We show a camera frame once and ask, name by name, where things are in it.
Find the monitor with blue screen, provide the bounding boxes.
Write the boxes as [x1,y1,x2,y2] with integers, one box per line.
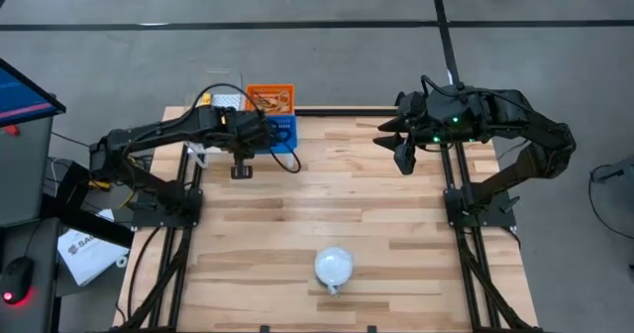
[0,57,67,129]

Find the orange plastic basket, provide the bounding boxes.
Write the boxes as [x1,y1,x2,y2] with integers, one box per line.
[245,83,296,117]

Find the black desk mat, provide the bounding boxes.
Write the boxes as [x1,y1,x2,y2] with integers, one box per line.
[0,216,63,333]

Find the brass lamp with white bulb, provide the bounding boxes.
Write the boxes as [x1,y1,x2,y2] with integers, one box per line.
[314,246,356,289]

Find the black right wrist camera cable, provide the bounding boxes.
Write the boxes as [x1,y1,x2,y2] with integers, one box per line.
[419,73,501,99]

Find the black mouse with red light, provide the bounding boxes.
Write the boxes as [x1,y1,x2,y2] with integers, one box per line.
[0,256,35,305]

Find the black left wrist camera cable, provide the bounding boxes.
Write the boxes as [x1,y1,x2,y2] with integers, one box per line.
[195,82,302,174]

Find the clear plastic bin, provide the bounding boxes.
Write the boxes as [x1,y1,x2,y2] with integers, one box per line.
[183,68,245,169]

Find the black floor cable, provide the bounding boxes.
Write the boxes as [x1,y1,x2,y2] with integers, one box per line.
[587,163,634,241]

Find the yellow item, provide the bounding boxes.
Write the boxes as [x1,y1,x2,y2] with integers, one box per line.
[197,92,242,110]

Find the white paper booklet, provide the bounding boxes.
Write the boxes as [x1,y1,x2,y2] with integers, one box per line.
[56,208,131,287]

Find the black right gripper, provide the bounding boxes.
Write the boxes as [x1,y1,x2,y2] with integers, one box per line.
[371,87,491,151]

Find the tan rubber band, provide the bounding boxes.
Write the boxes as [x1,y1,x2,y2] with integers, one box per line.
[255,92,291,114]

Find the blue plastic basket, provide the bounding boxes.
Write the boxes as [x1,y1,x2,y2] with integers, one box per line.
[261,114,300,155]

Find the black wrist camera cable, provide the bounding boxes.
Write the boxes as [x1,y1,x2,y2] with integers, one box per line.
[195,82,302,174]
[419,73,501,99]

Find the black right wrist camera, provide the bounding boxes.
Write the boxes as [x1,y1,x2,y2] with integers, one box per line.
[394,139,418,176]

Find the black aluminium frame rails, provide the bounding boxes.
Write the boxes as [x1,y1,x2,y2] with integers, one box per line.
[440,142,546,333]
[111,144,204,333]

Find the grey cabinet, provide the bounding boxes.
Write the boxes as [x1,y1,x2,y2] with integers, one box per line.
[0,114,55,228]

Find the black table edge rail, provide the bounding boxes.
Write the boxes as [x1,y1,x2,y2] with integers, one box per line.
[295,106,400,118]

